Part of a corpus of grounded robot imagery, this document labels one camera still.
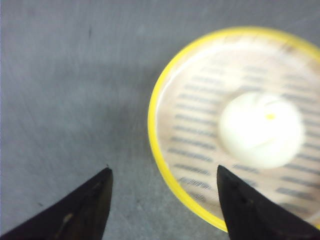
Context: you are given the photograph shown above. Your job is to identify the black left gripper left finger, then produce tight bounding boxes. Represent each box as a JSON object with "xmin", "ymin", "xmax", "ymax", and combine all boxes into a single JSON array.
[{"xmin": 0, "ymin": 167, "xmax": 113, "ymax": 240}]

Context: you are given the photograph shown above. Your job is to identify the bamboo steamer basket single bun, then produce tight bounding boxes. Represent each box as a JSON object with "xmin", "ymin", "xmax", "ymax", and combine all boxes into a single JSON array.
[{"xmin": 147, "ymin": 27, "xmax": 320, "ymax": 231}]

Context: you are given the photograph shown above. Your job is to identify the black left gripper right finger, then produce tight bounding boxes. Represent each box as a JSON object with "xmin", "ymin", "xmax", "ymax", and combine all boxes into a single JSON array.
[{"xmin": 216, "ymin": 165, "xmax": 320, "ymax": 240}]

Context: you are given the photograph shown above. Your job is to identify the large white steamed bun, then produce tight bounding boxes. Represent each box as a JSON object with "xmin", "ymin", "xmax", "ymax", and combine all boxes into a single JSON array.
[{"xmin": 218, "ymin": 91, "xmax": 306, "ymax": 169}]

